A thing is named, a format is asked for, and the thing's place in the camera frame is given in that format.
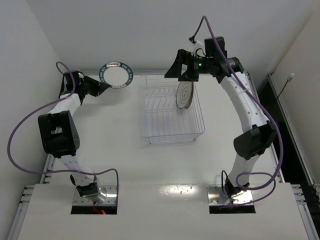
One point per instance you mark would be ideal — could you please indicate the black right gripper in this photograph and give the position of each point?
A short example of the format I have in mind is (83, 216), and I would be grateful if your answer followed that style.
(184, 63)

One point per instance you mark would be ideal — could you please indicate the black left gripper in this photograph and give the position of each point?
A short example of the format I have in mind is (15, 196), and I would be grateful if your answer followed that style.
(89, 85)

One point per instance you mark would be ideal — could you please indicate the orange sunburst plate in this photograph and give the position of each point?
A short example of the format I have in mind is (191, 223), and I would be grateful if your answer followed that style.
(191, 95)

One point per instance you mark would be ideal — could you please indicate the white plate grey rings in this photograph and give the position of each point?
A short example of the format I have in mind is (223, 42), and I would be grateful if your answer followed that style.
(184, 95)

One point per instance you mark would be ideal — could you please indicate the green rimmed white plate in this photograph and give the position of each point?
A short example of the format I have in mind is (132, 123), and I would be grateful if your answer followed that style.
(116, 75)

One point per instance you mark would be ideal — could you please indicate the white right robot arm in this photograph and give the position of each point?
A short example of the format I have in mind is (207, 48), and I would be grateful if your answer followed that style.
(258, 131)

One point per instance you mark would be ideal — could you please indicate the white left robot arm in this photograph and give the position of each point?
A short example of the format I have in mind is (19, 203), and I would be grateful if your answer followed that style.
(60, 137)

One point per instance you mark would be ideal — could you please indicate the white wire dish rack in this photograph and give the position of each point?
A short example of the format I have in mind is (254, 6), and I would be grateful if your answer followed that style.
(165, 119)

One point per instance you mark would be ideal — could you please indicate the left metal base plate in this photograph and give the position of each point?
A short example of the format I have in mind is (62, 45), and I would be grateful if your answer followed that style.
(108, 197)

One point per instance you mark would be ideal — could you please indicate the metal base plate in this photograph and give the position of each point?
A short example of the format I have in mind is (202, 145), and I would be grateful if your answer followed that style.
(108, 197)
(217, 198)

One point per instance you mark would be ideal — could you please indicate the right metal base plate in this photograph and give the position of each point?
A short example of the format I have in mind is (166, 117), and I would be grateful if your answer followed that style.
(217, 198)

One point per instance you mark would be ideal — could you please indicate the aluminium frame rail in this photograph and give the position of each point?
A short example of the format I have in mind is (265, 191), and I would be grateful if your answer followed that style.
(294, 168)

